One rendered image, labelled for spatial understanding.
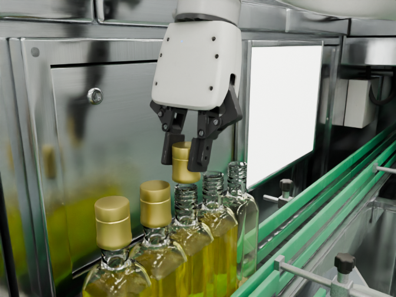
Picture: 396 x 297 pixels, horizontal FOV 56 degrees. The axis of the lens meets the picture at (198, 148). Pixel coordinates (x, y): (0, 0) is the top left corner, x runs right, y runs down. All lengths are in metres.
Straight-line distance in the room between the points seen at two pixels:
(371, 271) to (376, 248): 0.10
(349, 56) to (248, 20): 0.68
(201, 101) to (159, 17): 0.21
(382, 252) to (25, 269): 1.27
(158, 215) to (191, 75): 0.16
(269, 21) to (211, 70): 0.48
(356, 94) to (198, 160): 1.16
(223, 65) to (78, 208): 0.27
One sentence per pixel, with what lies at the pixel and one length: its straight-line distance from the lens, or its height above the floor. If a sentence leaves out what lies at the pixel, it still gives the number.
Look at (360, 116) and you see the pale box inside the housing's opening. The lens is 1.55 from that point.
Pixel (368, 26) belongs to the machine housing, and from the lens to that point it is 1.40.
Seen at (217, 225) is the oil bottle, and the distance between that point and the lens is 0.51.
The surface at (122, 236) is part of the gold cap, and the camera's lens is 0.38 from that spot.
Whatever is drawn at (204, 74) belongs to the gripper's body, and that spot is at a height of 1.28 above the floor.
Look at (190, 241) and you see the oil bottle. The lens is 0.47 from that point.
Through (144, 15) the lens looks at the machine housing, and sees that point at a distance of 0.57.
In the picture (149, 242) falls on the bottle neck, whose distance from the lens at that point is 0.43.
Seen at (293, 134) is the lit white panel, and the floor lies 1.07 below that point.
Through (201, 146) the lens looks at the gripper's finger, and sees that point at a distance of 0.43.
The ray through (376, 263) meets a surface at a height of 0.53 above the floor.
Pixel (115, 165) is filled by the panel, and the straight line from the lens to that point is 0.54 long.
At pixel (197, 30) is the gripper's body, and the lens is 0.44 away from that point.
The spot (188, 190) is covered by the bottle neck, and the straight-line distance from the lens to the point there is 0.46.
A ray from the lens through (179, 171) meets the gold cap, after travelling 0.45.
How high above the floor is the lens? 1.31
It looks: 16 degrees down
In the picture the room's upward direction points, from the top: straight up
